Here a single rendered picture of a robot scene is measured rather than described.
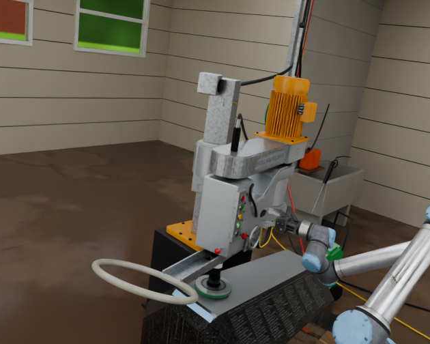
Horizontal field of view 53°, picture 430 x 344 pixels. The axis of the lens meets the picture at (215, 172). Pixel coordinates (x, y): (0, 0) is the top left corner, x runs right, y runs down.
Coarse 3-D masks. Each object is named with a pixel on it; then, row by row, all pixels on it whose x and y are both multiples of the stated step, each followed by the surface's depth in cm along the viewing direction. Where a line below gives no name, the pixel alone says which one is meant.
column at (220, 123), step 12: (228, 84) 320; (240, 84) 335; (216, 96) 324; (228, 96) 322; (216, 108) 326; (228, 108) 324; (216, 120) 328; (228, 120) 326; (204, 132) 333; (216, 132) 330; (228, 132) 328; (192, 228) 354
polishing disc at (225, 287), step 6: (204, 276) 262; (198, 282) 255; (204, 282) 256; (222, 282) 259; (228, 282) 260; (198, 288) 249; (204, 288) 249; (210, 288) 250; (216, 288) 251; (222, 288) 252; (228, 288) 253; (210, 294) 245; (216, 294) 245; (222, 294) 247
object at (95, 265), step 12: (96, 264) 183; (108, 264) 201; (120, 264) 207; (132, 264) 211; (108, 276) 172; (156, 276) 214; (168, 276) 212; (120, 288) 170; (132, 288) 168; (192, 288) 202; (168, 300) 171; (180, 300) 175; (192, 300) 182
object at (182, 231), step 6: (186, 222) 377; (168, 228) 359; (174, 228) 361; (180, 228) 363; (186, 228) 364; (174, 234) 353; (180, 234) 351; (186, 234) 353; (192, 234) 354; (180, 240) 348; (186, 240) 342; (192, 240) 343; (192, 246) 337; (198, 246) 334
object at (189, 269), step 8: (192, 256) 235; (200, 256) 242; (176, 264) 222; (184, 264) 229; (192, 264) 234; (200, 264) 235; (208, 264) 228; (216, 264) 237; (168, 272) 217; (176, 272) 222; (184, 272) 224; (192, 272) 216; (200, 272) 223; (184, 280) 210; (192, 280) 218
